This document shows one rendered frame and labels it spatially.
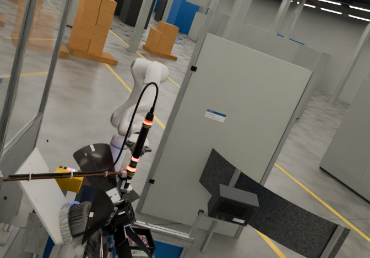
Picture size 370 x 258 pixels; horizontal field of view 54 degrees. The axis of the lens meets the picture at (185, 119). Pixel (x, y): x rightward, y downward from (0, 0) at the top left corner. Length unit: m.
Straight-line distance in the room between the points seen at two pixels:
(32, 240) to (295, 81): 2.74
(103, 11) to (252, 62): 6.68
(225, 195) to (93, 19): 7.98
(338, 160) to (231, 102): 4.72
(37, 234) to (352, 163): 6.74
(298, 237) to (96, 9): 7.70
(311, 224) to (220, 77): 1.53
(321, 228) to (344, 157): 4.61
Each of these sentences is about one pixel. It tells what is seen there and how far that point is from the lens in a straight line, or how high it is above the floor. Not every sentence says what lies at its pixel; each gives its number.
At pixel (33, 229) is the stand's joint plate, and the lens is 1.76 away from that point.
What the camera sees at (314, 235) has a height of 0.78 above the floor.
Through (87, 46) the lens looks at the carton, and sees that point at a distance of 9.85.
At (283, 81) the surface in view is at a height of 1.82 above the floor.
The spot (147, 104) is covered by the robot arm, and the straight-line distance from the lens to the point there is 1.92.
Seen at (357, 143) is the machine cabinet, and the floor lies 0.87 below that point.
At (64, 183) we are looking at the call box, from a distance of 2.19.
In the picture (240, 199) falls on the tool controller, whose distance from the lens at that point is 2.24.
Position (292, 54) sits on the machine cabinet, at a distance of 11.25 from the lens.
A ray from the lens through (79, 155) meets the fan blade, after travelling 1.70.
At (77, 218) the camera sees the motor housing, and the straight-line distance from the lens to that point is 1.72.
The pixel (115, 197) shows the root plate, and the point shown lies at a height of 1.25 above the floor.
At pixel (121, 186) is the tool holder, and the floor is 1.30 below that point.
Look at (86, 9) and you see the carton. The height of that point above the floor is 1.20.
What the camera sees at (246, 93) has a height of 1.59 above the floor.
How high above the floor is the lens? 2.17
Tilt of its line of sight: 17 degrees down
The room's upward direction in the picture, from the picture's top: 21 degrees clockwise
